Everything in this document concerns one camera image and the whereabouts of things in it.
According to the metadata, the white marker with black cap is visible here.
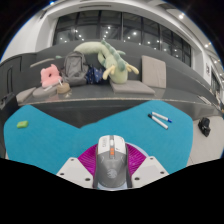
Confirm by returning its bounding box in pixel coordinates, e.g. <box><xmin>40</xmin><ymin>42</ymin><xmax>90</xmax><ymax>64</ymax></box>
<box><xmin>147</xmin><ymin>113</ymin><xmax>170</xmax><ymax>131</ymax></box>

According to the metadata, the dark glass window wall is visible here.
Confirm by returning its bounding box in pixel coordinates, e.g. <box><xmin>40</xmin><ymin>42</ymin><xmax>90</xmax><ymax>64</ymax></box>
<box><xmin>52</xmin><ymin>10</ymin><xmax>193</xmax><ymax>67</ymax></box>

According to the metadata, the green whiteboard eraser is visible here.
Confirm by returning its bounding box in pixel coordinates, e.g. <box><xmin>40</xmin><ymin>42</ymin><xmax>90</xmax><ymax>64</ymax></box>
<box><xmin>16</xmin><ymin>120</ymin><xmax>30</xmax><ymax>130</ymax></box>

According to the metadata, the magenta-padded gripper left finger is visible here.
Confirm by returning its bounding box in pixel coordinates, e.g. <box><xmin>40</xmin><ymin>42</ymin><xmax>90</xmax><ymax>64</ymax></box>
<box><xmin>55</xmin><ymin>143</ymin><xmax>100</xmax><ymax>188</ymax></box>

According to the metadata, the upright grey seat cushion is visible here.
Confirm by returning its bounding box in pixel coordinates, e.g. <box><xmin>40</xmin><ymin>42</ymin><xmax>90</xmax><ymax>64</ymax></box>
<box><xmin>141</xmin><ymin>54</ymin><xmax>167</xmax><ymax>89</ymax></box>

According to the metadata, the flat grey seat cushion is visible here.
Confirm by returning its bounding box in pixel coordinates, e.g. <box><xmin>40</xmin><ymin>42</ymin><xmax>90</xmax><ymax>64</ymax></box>
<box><xmin>32</xmin><ymin>84</ymin><xmax>59</xmax><ymax>99</ymax></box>
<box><xmin>15</xmin><ymin>87</ymin><xmax>37</xmax><ymax>104</ymax></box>
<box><xmin>109</xmin><ymin>79</ymin><xmax>156</xmax><ymax>96</ymax></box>

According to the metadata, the small black bag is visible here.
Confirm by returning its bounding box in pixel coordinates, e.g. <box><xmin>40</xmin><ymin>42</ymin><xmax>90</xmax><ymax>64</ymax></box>
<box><xmin>197</xmin><ymin>116</ymin><xmax>212</xmax><ymax>138</ymax></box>

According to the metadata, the long green dragon plush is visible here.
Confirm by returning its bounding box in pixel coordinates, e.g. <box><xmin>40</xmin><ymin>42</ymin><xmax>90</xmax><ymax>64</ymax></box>
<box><xmin>73</xmin><ymin>38</ymin><xmax>140</xmax><ymax>85</ymax></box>

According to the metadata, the grey curved stepped bench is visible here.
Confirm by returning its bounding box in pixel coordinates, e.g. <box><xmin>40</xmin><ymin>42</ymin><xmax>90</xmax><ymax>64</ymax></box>
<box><xmin>0</xmin><ymin>39</ymin><xmax>224</xmax><ymax>129</ymax></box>

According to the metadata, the grey white computer mouse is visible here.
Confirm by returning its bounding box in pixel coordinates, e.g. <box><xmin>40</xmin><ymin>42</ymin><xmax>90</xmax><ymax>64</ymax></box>
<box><xmin>93</xmin><ymin>134</ymin><xmax>130</xmax><ymax>190</ymax></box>

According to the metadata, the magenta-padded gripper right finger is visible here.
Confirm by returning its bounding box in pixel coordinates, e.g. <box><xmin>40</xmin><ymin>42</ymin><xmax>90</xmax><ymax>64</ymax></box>
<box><xmin>124</xmin><ymin>143</ymin><xmax>170</xmax><ymax>188</ymax></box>

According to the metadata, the dark blue patterned bag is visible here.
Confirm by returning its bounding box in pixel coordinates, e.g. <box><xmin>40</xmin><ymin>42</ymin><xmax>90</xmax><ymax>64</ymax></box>
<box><xmin>85</xmin><ymin>65</ymin><xmax>107</xmax><ymax>84</ymax></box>

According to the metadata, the grey backpack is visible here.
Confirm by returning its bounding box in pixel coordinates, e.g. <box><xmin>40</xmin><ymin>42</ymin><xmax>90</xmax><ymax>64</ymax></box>
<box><xmin>60</xmin><ymin>50</ymin><xmax>90</xmax><ymax>87</ymax></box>

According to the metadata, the pink plush cushion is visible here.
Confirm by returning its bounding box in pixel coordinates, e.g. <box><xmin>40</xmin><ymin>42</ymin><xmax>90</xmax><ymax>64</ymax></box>
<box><xmin>40</xmin><ymin>63</ymin><xmax>63</xmax><ymax>89</ymax></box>

